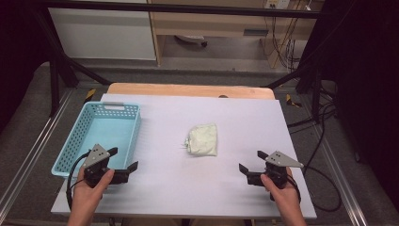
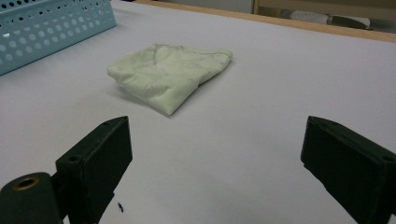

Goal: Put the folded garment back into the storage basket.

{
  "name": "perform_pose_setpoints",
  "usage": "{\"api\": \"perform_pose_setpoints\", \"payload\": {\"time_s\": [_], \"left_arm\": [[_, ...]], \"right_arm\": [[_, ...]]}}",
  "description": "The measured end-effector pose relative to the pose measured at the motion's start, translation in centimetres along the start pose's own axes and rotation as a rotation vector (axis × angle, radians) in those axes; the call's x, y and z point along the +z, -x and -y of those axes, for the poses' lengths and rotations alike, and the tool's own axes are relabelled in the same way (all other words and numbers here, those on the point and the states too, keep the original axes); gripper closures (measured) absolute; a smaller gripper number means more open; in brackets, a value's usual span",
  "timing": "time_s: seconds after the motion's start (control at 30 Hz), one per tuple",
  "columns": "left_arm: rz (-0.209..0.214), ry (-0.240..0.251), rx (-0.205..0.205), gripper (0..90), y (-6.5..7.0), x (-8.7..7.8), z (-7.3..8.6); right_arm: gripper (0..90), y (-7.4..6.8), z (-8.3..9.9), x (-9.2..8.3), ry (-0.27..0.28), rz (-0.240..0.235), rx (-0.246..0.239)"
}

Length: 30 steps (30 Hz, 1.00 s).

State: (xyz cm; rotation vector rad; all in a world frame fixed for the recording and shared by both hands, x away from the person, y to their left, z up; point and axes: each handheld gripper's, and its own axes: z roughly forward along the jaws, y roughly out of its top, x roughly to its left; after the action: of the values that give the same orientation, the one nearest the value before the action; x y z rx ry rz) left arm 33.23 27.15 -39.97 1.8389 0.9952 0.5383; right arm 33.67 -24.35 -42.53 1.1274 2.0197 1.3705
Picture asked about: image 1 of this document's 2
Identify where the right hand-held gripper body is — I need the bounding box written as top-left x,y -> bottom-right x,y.
246,150 -> 305,202

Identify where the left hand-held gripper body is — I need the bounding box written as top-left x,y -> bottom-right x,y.
82,143 -> 130,189

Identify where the person's right hand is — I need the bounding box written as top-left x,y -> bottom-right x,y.
260,167 -> 303,218

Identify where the person's left hand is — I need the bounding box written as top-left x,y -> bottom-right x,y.
69,167 -> 116,218

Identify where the light blue plastic basket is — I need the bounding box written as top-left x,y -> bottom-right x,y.
51,101 -> 142,179

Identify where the cream cloth bundle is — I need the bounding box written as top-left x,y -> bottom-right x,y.
184,122 -> 218,157

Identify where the white board sheet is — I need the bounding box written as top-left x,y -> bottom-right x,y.
51,93 -> 318,219

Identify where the yellow black tape piece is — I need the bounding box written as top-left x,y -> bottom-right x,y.
84,89 -> 97,104
285,93 -> 303,108

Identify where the wooden table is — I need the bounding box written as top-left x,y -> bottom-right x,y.
106,82 -> 277,101

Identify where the black curtain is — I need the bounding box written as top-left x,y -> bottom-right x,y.
299,0 -> 399,211
0,0 -> 55,133

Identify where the white cabinet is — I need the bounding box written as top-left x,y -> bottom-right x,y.
47,0 -> 157,61

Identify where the white chair base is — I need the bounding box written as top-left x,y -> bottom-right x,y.
174,34 -> 209,48

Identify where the white power strip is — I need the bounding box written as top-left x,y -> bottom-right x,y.
263,0 -> 291,10

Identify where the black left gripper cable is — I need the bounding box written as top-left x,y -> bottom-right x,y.
65,152 -> 92,211

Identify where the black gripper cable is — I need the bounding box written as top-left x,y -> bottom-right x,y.
65,152 -> 92,211
285,165 -> 343,213

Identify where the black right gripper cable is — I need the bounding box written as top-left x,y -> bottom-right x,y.
285,165 -> 343,213

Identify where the aluminium rail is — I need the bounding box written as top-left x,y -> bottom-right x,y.
0,89 -> 74,216
311,123 -> 370,226

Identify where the bundle of hanging cables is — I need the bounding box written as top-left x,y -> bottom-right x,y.
263,0 -> 314,70

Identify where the black metal frame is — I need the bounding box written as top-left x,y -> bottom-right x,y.
31,1 -> 323,117

